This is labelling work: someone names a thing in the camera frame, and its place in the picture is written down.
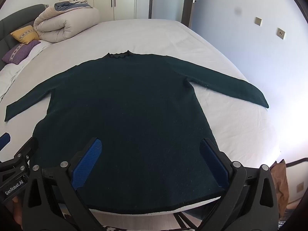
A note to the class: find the brown paper bag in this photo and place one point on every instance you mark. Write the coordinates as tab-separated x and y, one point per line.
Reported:
281	185

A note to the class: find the low beige wall socket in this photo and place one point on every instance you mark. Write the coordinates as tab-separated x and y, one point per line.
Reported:
299	187

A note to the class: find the dark green sweater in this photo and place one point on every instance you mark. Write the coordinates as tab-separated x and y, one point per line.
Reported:
130	115

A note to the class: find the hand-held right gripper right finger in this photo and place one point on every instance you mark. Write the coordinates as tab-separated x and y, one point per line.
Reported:
214	164

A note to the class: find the yellow patterned pillow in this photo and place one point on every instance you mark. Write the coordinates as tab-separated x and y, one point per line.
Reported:
25	34

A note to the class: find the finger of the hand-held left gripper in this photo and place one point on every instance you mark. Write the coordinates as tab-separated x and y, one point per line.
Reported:
28	148
4	140

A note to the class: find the bed with white sheet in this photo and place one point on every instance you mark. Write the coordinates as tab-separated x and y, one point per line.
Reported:
154	36

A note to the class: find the brown door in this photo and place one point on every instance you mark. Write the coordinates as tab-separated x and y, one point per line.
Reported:
192	7

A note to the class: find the purple patterned pillow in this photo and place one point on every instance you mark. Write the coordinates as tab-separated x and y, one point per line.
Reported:
20	51

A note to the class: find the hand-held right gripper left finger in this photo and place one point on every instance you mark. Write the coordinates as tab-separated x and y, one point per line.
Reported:
89	163

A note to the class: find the grey padded headboard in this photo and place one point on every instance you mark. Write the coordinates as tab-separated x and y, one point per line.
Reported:
14	19

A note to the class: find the person's left hand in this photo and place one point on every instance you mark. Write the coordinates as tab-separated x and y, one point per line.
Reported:
17	211

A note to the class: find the folded beige duvet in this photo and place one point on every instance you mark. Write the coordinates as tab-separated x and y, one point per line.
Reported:
65	21

